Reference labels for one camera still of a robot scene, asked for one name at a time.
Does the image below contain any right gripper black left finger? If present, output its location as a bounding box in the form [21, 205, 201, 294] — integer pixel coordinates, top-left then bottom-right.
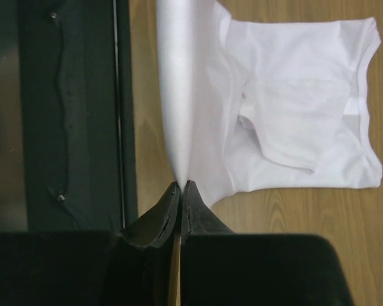
[0, 183, 181, 305]

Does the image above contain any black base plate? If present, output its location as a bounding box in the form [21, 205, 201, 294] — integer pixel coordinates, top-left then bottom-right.
[17, 1, 138, 231]

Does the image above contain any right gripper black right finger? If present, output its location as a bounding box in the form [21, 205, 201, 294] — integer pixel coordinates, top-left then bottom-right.
[180, 181, 354, 305]

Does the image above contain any white t shirt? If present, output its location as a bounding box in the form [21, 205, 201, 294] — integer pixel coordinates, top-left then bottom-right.
[156, 1, 382, 206]

